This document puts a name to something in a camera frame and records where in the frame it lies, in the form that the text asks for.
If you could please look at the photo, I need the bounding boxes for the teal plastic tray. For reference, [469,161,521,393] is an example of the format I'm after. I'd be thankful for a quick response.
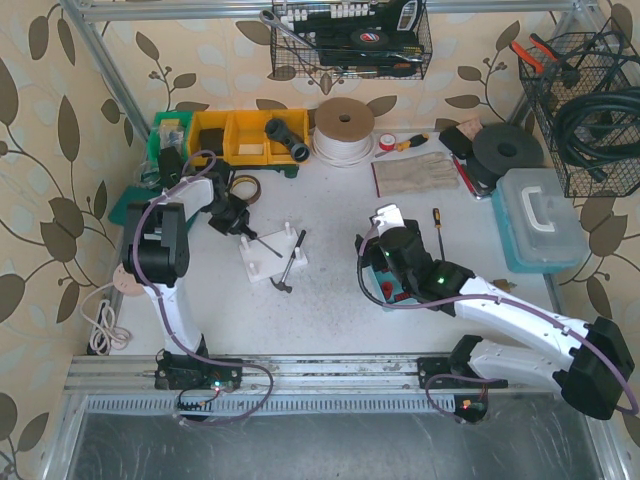
[357,266,419,311]

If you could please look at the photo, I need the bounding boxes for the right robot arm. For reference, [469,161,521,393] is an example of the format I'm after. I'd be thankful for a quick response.
[355,221,639,420]

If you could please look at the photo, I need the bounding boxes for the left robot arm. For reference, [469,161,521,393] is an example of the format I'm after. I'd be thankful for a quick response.
[121,171,252,391]

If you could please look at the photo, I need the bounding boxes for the brown tape roll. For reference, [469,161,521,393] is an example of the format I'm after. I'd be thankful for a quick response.
[230,175,262,205]

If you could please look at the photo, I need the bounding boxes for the small black yellow screwdriver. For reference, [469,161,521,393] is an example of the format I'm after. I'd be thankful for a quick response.
[432,208,446,261]

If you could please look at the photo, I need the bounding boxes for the yellow bin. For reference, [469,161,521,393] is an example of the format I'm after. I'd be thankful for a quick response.
[264,109,310,165]
[223,110,271,167]
[187,110,234,165]

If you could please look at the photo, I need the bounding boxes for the black green meter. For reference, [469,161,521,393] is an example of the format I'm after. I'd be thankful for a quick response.
[157,147,187,190]

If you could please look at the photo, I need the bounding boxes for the canvas work glove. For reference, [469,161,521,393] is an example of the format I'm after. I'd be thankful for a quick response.
[372,152,459,198]

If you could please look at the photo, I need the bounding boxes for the grey pipe fitting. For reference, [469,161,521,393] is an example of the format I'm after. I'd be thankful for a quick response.
[265,118,310,163]

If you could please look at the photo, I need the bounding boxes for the green flat case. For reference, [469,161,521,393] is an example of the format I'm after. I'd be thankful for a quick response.
[108,186,138,226]

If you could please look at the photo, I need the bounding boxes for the green bin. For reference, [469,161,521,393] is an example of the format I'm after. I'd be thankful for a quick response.
[147,111,193,164]

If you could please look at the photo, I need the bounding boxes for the red white tape roll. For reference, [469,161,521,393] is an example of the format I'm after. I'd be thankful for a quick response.
[379,133,396,152]

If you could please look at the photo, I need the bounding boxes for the red utility knife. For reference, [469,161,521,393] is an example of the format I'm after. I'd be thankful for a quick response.
[451,154,492,200]

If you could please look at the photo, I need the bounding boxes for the sanding disc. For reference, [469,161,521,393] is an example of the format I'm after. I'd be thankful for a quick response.
[112,264,145,297]

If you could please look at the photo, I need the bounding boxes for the brass padlock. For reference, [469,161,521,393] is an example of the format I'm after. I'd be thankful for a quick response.
[491,279,517,293]

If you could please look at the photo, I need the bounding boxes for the black sanding block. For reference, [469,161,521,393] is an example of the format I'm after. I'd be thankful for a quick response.
[439,126,473,160]

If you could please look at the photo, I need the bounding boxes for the black filament spool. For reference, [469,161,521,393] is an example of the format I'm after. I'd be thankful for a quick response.
[466,123,544,188]

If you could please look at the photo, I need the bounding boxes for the clear teal toolbox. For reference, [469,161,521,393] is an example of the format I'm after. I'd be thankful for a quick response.
[491,168,589,274]

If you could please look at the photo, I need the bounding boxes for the white cable spool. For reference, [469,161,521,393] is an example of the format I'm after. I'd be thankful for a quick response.
[312,97,375,168]

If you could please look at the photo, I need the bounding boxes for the wire basket with tools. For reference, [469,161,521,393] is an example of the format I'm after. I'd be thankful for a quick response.
[259,1,432,83]

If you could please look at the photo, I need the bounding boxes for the coiled black hose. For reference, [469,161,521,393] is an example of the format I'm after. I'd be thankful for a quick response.
[553,29,640,182]

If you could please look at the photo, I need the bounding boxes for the orange handled pliers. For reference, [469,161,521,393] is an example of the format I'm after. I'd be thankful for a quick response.
[509,33,559,75]

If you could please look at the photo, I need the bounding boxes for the wire basket with hoses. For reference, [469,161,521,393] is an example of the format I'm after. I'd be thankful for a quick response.
[518,19,639,198]

